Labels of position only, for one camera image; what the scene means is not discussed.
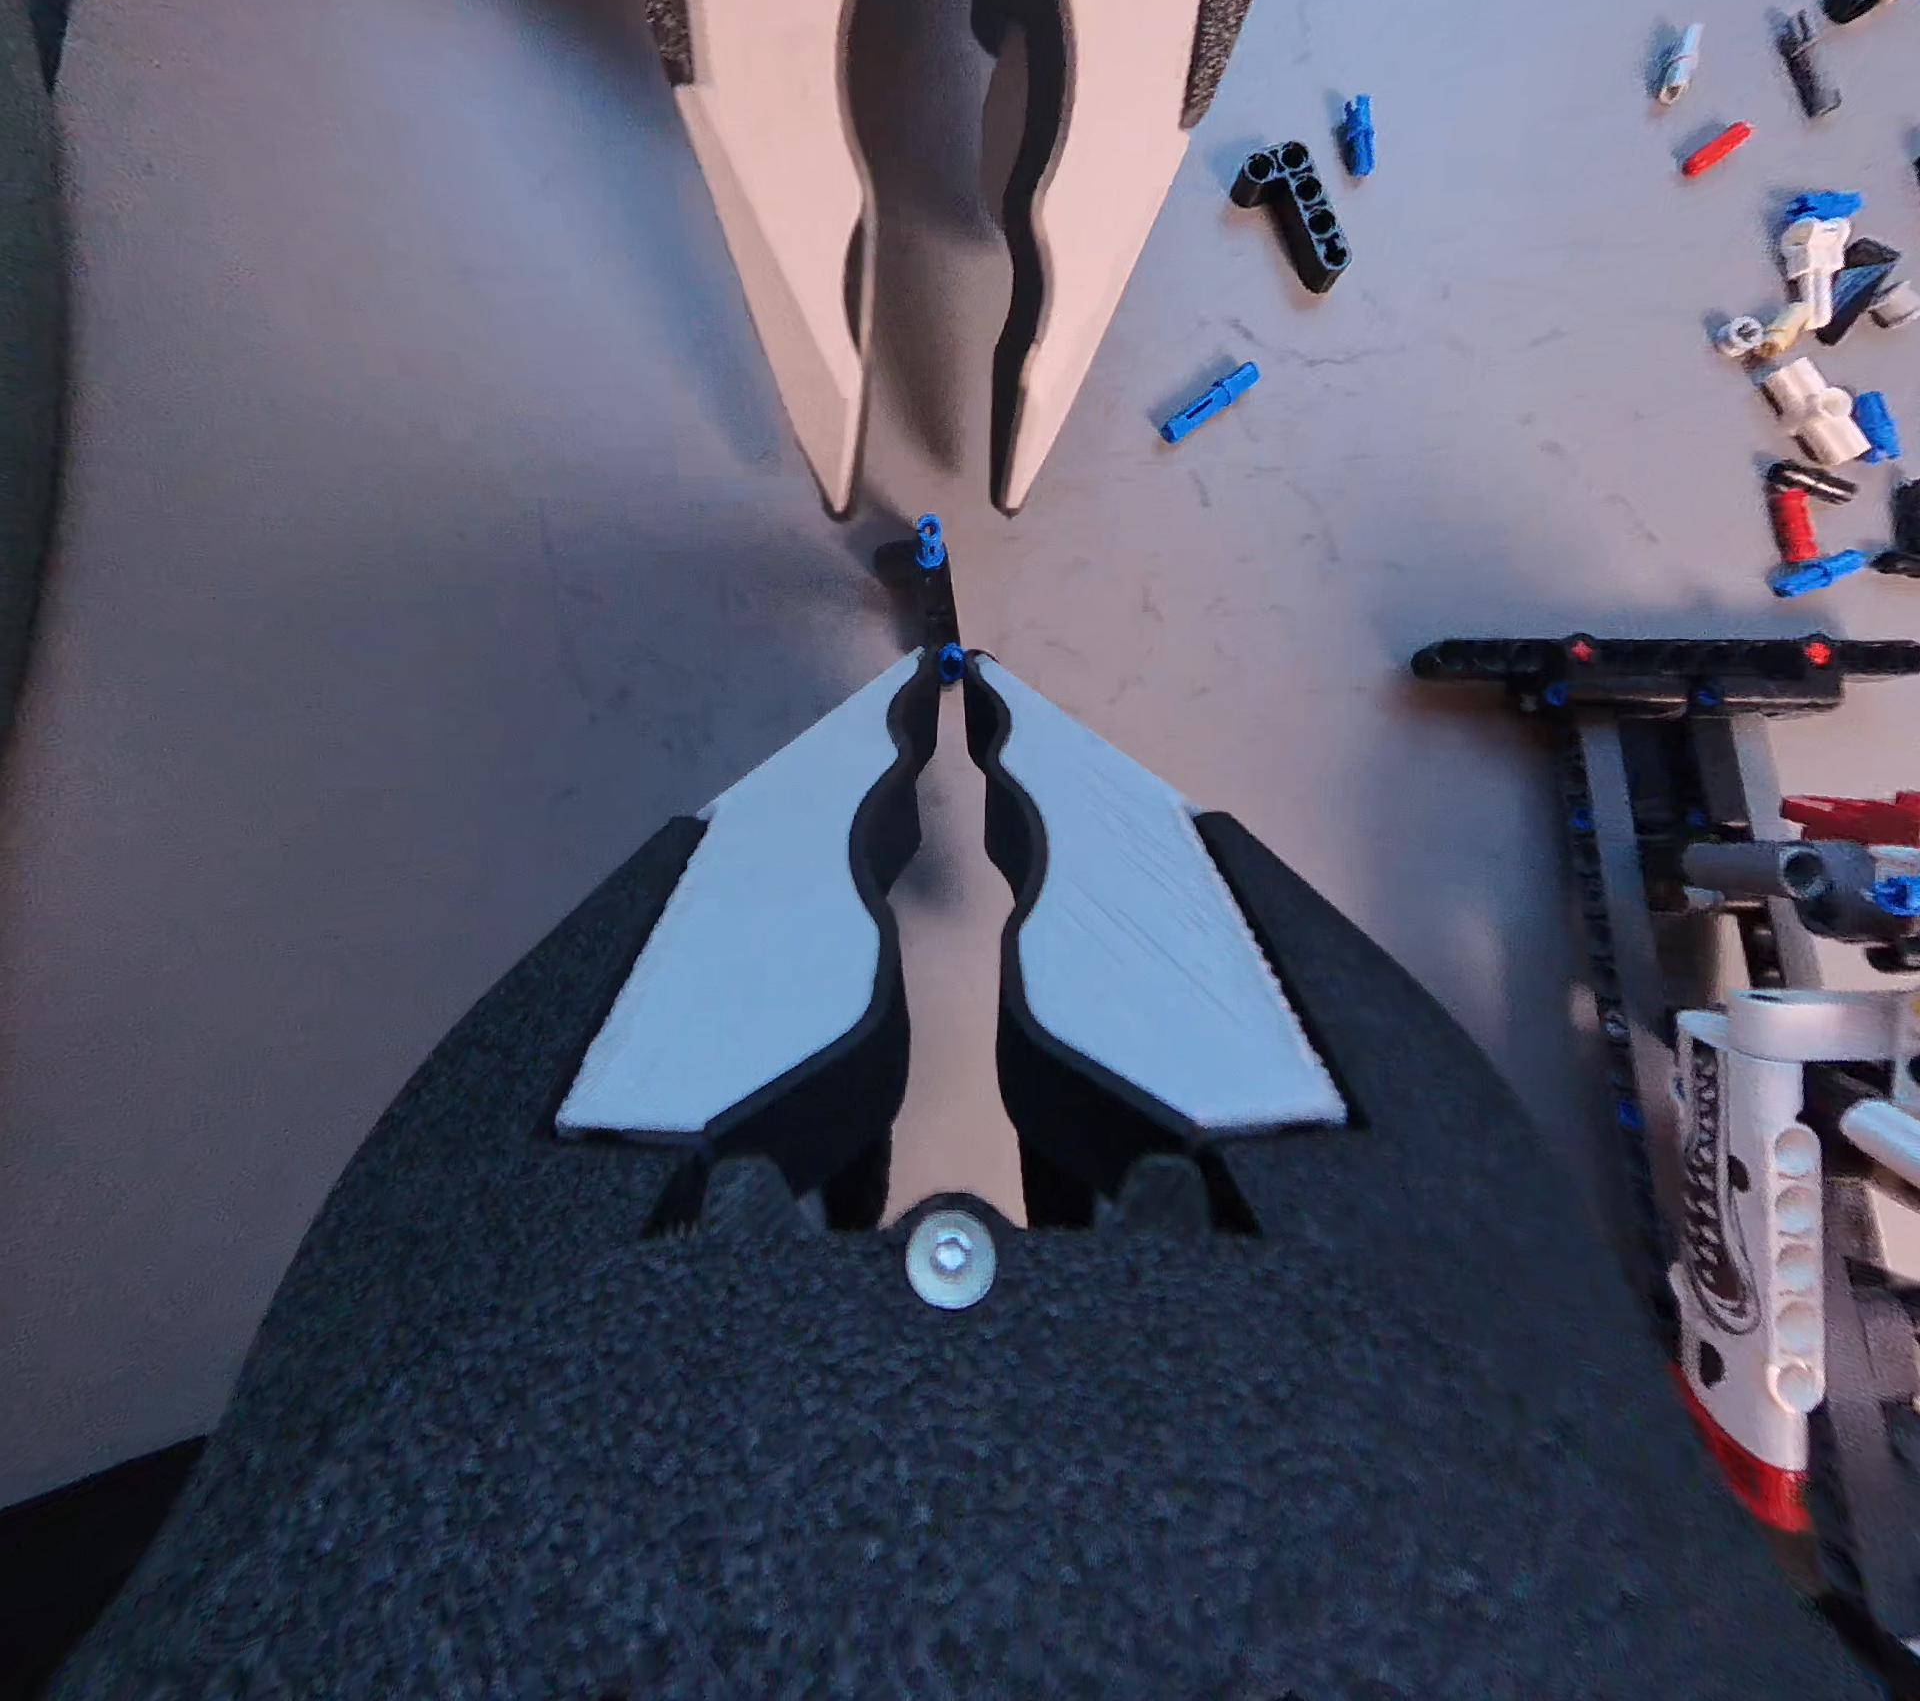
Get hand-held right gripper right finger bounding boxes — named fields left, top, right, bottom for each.
left=963, top=654, right=1354, bottom=1140

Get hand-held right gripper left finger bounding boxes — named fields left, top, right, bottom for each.
left=557, top=649, right=950, bottom=1144

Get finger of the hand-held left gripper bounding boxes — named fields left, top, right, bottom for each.
left=988, top=0, right=1242, bottom=518
left=667, top=0, right=902, bottom=524

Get black angled beam piece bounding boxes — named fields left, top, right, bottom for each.
left=879, top=529, right=969, bottom=683
left=1228, top=141, right=1354, bottom=297

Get white toy brick truck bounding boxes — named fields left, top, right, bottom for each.
left=1411, top=624, right=1920, bottom=1645

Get grey desk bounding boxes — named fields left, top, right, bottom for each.
left=0, top=0, right=1920, bottom=1701

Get person's green sweatshirt torso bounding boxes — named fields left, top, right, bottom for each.
left=0, top=0, right=74, bottom=739

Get scattered loose brick pieces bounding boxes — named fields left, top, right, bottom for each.
left=1599, top=0, right=1920, bottom=596

